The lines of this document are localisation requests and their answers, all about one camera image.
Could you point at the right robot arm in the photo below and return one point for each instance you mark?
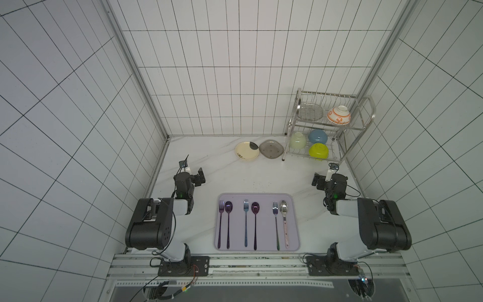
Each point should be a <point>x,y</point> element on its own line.
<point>381,226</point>

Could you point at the lime green bowl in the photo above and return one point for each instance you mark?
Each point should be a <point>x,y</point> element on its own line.
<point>319,151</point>

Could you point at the blue bowl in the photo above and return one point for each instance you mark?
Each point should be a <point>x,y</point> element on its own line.
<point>318,136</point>

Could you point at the pink handled spoon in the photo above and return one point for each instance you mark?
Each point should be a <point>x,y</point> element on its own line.
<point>284,211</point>

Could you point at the dark purple spoon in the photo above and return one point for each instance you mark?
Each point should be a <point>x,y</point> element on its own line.
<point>255,207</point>

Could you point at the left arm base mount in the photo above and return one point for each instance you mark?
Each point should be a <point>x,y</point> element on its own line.
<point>197,266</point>

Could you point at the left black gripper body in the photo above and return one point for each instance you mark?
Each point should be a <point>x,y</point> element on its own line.
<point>196,180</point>

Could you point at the purple fork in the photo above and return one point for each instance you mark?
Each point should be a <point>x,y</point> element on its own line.
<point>221,211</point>

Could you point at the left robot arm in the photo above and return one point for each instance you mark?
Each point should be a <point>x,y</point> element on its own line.
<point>154,221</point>

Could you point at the blue fork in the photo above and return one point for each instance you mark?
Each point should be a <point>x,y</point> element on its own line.
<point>246,210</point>

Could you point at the grey plate in rack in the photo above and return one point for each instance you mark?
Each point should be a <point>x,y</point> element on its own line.
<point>310,112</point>

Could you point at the cream plate with dark patch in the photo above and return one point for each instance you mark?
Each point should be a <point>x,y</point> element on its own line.
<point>247,151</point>

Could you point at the pale green bowl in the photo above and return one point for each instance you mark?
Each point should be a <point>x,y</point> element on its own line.
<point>298,141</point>

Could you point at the metal dish rack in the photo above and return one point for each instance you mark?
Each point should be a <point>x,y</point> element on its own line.
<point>342,139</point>

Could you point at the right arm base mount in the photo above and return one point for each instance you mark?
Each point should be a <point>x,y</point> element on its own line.
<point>322,265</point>

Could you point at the lilac placemat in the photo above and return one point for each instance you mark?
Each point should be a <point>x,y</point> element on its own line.
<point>266,240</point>

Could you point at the white orange patterned bowl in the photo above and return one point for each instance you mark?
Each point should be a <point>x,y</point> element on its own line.
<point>339,115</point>

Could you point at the aluminium mounting rail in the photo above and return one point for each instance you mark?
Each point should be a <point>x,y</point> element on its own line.
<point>250,269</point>

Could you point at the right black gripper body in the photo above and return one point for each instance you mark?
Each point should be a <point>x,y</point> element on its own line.
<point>318,181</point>

